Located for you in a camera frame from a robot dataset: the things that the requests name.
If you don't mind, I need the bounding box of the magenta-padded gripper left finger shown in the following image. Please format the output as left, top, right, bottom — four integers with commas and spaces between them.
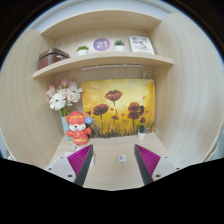
44, 144, 95, 187

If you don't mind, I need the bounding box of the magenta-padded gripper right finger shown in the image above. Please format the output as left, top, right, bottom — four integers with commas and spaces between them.
133, 143, 183, 186

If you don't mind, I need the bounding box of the small white charger block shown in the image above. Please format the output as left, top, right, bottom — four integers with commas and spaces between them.
118, 154, 128, 166

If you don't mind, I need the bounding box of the small potted plant white pot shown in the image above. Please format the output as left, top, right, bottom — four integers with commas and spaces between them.
136, 123, 148, 140

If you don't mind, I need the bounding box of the red plush toy figure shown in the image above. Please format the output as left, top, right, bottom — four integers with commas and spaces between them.
64, 110, 94, 147

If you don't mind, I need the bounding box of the pale blue vase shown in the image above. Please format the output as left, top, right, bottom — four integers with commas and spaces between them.
60, 115, 71, 141

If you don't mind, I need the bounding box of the pink and white flower bouquet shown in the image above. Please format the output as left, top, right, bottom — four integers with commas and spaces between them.
45, 78, 84, 118

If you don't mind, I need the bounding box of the yellow poppy flower painting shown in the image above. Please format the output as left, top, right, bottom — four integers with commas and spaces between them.
81, 78, 156, 139

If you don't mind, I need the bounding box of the white light bar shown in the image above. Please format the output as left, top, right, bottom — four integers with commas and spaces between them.
80, 64, 144, 72

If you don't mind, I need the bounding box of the wooden shelf unit with items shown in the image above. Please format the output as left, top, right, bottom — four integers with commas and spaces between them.
32, 9, 175, 80

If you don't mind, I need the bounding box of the thin white cable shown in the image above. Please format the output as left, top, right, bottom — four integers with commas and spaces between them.
141, 68, 151, 80

